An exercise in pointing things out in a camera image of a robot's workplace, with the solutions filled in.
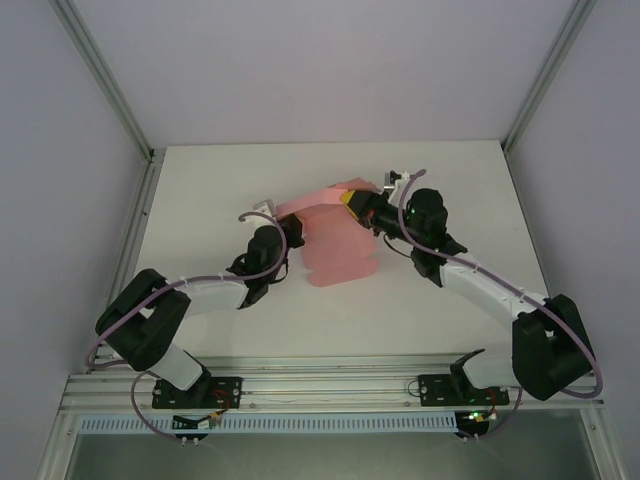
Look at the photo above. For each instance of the pink cloth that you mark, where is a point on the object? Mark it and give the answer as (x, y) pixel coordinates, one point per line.
(335, 245)

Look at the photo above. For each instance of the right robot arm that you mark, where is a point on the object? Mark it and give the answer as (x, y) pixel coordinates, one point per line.
(545, 350)

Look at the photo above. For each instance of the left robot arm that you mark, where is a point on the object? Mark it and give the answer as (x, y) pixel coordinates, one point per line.
(145, 320)

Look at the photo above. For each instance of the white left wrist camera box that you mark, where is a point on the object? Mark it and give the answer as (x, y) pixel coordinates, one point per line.
(264, 206)

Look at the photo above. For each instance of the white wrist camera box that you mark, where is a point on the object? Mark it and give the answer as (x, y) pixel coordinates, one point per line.
(264, 206)
(395, 176)

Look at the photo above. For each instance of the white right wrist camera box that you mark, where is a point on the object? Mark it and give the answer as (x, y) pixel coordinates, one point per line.
(395, 176)

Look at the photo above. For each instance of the aluminium side rail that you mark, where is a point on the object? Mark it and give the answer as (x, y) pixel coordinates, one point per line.
(137, 215)

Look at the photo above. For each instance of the aluminium mounting rail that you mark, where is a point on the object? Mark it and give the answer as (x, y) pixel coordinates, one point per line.
(325, 380)

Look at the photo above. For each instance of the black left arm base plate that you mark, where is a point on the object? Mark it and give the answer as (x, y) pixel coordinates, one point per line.
(227, 390)

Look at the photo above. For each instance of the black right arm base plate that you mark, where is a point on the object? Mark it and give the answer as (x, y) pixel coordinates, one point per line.
(435, 390)

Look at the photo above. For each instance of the aluminium frame post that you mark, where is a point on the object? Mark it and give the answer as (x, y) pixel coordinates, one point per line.
(546, 75)
(106, 75)

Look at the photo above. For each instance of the aluminium frame bar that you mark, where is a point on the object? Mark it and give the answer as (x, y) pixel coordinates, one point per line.
(57, 445)
(607, 450)

